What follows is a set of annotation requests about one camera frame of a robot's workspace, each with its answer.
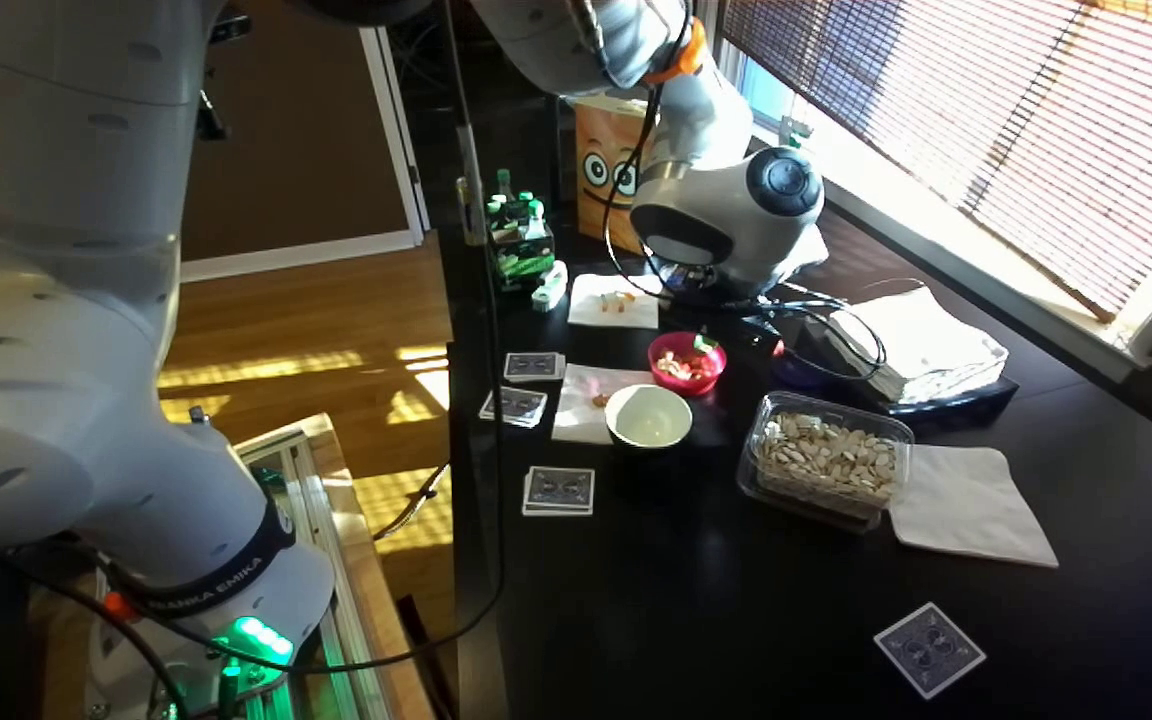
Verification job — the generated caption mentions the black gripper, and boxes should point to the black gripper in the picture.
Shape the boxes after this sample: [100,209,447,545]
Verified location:
[714,274,831,354]

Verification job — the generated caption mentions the pale cereal flakes heap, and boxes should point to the pale cereal flakes heap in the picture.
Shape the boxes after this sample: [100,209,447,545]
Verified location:
[750,409,904,512]

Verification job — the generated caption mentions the stack of white napkins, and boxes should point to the stack of white napkins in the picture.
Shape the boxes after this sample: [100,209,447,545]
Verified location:
[831,286,1017,412]

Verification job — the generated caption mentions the plain white napkin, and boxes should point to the plain white napkin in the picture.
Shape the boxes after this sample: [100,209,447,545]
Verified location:
[889,440,1065,573]

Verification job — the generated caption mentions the black hanging cable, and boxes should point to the black hanging cable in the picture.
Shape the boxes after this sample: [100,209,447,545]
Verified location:
[0,0,515,678]

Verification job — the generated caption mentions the blue-backed playing card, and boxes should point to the blue-backed playing card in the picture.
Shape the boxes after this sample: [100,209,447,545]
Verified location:
[515,461,599,523]
[500,348,568,387]
[478,384,551,432]
[872,598,992,706]

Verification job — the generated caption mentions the green bottle pack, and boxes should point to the green bottle pack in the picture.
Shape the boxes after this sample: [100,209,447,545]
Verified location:
[486,163,568,302]

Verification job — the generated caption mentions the white round bowl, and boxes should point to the white round bowl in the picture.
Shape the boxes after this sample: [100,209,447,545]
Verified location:
[599,382,696,452]

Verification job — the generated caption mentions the clear plastic food container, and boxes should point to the clear plastic food container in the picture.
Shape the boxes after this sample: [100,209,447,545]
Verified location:
[734,387,917,536]

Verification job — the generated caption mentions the orange box with cartoon face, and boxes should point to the orange box with cartoon face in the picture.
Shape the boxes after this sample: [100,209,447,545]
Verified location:
[557,93,670,260]

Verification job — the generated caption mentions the white door frame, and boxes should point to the white door frame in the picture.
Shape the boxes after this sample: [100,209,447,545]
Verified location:
[182,26,428,286]

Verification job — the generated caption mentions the white window frame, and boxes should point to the white window frame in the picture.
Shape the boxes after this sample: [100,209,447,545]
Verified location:
[714,37,1152,391]

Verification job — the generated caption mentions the brown cereal squares heap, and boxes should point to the brown cereal squares heap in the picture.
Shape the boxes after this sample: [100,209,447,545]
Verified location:
[658,336,722,382]

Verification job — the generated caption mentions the pink plastic bowl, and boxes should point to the pink plastic bowl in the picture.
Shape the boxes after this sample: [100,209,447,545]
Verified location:
[645,327,734,400]

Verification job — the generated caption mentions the window blinds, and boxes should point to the window blinds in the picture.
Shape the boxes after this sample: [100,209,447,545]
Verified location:
[717,0,1152,319]

